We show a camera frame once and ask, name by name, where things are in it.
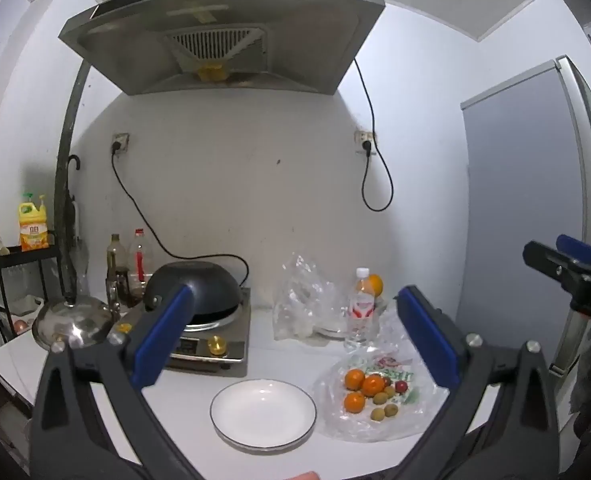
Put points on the red tomato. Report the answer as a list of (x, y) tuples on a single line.
[(388, 382), (401, 386)]

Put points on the large orange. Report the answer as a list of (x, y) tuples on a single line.
[(376, 285)]

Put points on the grey refrigerator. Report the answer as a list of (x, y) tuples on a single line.
[(515, 185)]

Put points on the white dish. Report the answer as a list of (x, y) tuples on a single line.
[(333, 331)]

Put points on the crumpled clear plastic bag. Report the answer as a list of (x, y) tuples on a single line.
[(393, 327)]

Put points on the small yellow-green lemon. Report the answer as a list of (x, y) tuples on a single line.
[(377, 414), (380, 398), (391, 410)]

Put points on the cooking oil bottle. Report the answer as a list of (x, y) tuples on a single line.
[(115, 260)]

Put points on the white wall socket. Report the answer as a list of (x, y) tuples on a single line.
[(360, 136), (121, 139)]

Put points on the clear water bottle red label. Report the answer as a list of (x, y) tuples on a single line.
[(360, 310)]

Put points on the black metal rack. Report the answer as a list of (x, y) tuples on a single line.
[(10, 250)]

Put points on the grey wall pipe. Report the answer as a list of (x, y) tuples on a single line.
[(68, 120)]

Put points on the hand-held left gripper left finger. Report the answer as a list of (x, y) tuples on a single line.
[(160, 340)]

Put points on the steel pot lid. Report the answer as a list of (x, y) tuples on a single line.
[(75, 320)]

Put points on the red-capped clear bottle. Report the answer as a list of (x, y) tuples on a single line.
[(139, 260)]

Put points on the yellow detergent bottle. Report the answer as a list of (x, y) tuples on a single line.
[(33, 230)]

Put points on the black umbrella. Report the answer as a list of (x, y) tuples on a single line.
[(68, 220)]

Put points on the white plate with dark rim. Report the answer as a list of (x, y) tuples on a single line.
[(263, 415)]

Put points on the gold cooker knob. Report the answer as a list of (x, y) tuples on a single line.
[(217, 346)]

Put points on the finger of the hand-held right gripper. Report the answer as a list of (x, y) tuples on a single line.
[(555, 265), (575, 247)]

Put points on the printed plastic bag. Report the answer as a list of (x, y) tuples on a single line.
[(345, 425)]

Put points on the white plastic tub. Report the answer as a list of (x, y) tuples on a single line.
[(25, 306)]

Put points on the orange mandarin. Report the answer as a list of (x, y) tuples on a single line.
[(354, 379), (354, 402), (374, 386)]

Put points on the dark sauce jar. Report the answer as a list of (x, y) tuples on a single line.
[(125, 287)]

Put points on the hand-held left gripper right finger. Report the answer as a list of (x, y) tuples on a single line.
[(428, 340)]

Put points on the steel range hood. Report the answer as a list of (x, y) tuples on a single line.
[(225, 10)]

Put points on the steel induction cooker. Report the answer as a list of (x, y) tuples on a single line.
[(225, 330)]

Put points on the yellow hood oil cup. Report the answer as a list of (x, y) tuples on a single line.
[(213, 73)]

